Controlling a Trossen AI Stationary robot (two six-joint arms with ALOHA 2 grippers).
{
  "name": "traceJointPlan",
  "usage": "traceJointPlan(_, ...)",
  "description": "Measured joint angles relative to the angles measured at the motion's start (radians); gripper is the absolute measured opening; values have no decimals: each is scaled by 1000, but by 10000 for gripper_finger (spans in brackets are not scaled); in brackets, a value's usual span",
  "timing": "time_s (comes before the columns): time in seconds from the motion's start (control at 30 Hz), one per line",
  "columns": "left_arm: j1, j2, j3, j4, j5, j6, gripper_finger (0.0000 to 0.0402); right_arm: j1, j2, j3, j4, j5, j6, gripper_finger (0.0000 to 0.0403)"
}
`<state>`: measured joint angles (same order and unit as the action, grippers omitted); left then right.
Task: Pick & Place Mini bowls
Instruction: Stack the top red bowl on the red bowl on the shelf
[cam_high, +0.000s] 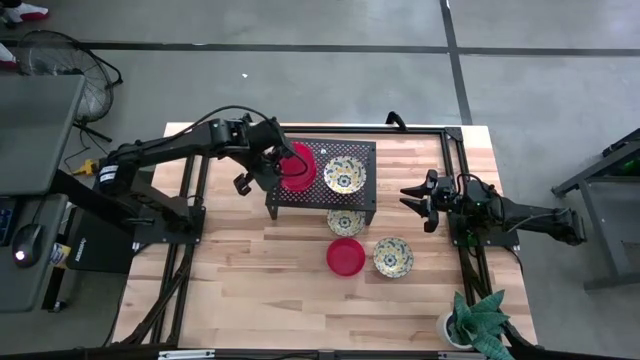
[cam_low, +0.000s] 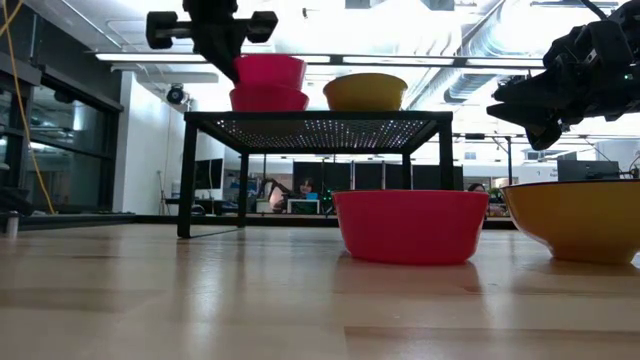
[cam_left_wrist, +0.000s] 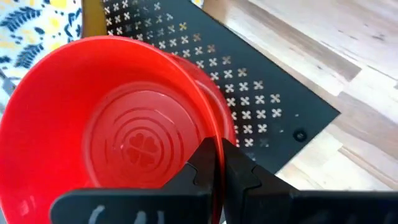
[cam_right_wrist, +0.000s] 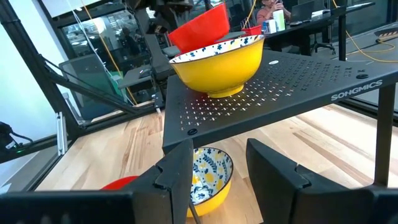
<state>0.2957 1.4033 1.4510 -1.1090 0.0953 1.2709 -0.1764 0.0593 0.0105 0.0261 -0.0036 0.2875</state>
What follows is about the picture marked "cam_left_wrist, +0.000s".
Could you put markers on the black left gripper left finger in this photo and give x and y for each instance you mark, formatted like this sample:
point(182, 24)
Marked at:
point(140, 208)

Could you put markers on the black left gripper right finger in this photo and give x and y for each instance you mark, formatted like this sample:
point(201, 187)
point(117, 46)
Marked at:
point(280, 208)

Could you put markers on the red plastic mini bowl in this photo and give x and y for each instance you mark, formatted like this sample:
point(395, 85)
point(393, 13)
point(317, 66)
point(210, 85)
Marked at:
point(62, 109)
point(227, 124)

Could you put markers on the black perforated metal shelf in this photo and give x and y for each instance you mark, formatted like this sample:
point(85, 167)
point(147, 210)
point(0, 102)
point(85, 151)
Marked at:
point(298, 105)

